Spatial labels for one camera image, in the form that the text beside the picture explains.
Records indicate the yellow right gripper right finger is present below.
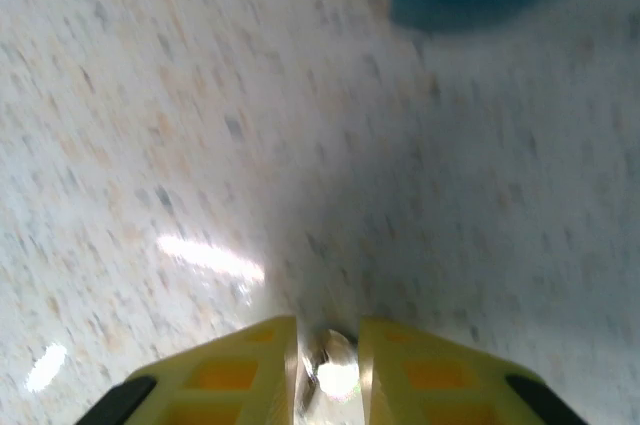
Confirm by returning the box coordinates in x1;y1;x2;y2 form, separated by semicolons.
357;315;591;425

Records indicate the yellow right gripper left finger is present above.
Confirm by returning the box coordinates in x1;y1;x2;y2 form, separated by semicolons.
74;315;301;425

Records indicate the silver key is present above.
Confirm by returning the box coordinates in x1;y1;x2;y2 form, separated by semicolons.
298;327;361;425

